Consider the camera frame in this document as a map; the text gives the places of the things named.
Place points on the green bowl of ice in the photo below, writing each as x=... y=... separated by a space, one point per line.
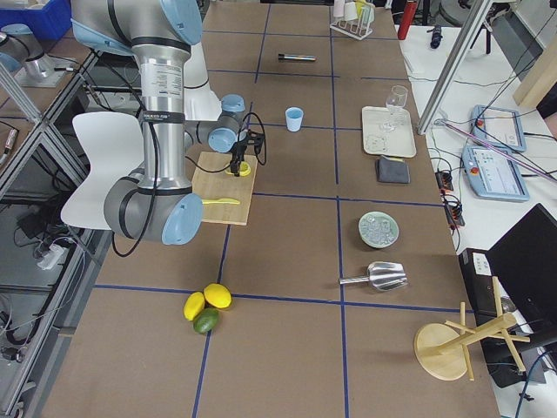
x=378 y=229

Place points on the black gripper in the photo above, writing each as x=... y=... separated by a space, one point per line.
x=238 y=152

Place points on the yellow lemon slice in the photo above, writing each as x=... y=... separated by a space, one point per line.
x=245 y=170

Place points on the wooden cup tree stand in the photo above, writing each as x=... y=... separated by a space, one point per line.
x=442 y=348

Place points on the white wire cup rack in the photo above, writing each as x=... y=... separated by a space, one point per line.
x=353 y=18

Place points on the blue teach pendant far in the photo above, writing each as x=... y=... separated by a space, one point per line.
x=498 y=126

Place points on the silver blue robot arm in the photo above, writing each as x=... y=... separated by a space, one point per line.
x=137 y=186
x=25 y=59

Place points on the blue teach pendant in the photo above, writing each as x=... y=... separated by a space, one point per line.
x=498 y=126
x=492 y=174

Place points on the steel muddler black tip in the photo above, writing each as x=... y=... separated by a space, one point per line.
x=296 y=58

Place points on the red bottle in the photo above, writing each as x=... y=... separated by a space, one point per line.
x=407 y=19

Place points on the blue teach pendant near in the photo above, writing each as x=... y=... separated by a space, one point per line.
x=492 y=174

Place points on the bamboo cutting board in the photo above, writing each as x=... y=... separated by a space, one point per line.
x=224 y=185

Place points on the light blue plastic cup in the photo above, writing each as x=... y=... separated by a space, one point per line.
x=293 y=118

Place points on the cream bear serving tray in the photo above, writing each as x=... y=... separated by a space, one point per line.
x=377 y=140

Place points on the metal ice scoop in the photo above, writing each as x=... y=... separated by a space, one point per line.
x=382 y=276

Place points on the yellow plastic knife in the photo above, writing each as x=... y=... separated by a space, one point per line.
x=221 y=201

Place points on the grey folded cloth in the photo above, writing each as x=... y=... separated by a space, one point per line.
x=392 y=170

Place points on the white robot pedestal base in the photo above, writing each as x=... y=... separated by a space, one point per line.
x=200 y=102

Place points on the clear wine glass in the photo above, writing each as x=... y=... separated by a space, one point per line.
x=395 y=102

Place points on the green lime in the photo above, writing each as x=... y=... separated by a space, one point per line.
x=206 y=320

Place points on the aluminium frame post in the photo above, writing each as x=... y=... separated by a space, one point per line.
x=477 y=16

